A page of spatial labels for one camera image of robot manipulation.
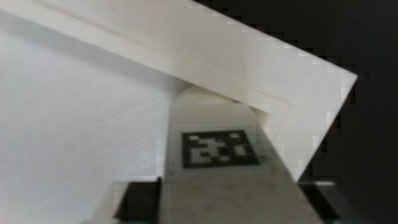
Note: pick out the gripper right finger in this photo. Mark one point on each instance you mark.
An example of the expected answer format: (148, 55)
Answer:
(329, 202)

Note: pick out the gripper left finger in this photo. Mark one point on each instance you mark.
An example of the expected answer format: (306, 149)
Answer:
(139, 205)

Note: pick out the white leg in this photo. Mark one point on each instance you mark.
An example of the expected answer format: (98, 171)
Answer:
(226, 184)

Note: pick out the white square tabletop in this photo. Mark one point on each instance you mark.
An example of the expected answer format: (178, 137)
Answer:
(100, 59)

